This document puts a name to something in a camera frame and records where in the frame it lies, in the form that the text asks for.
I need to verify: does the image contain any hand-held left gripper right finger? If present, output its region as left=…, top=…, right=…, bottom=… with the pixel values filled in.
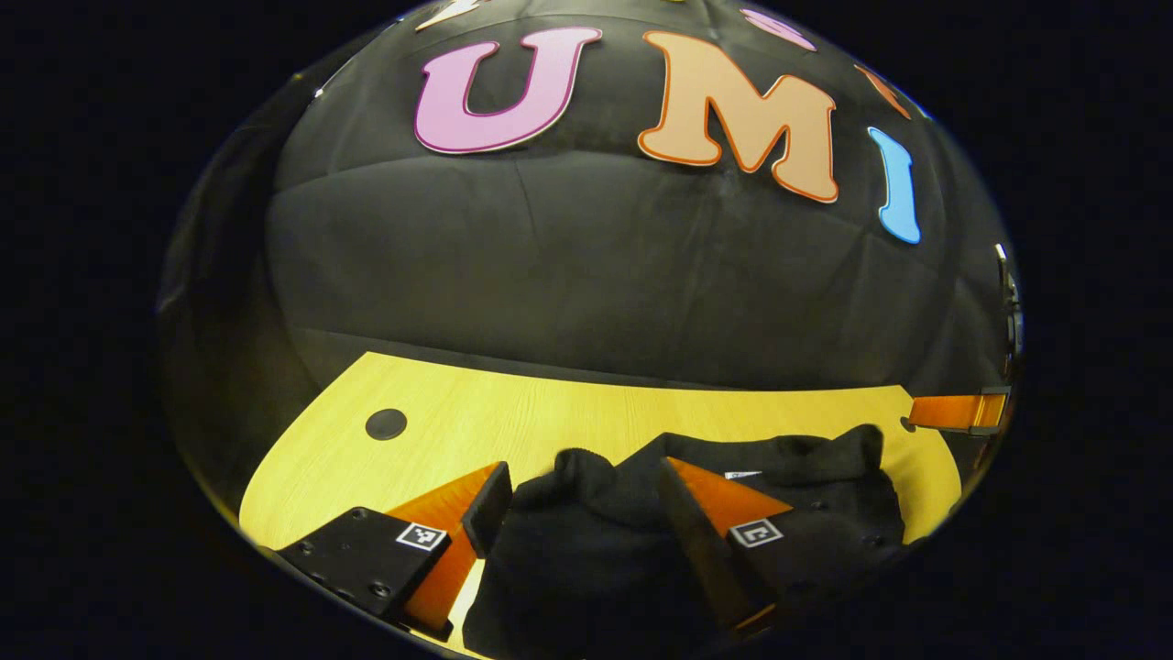
left=658, top=456, right=904, bottom=638

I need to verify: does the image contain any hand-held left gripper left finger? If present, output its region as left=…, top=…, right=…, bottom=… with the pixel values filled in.
left=275, top=461, right=514, bottom=643

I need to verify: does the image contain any black shirt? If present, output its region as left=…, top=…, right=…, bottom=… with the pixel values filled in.
left=463, top=423, right=906, bottom=660

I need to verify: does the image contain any black backdrop cloth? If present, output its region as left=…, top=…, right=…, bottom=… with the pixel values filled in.
left=156, top=0, right=1023, bottom=514

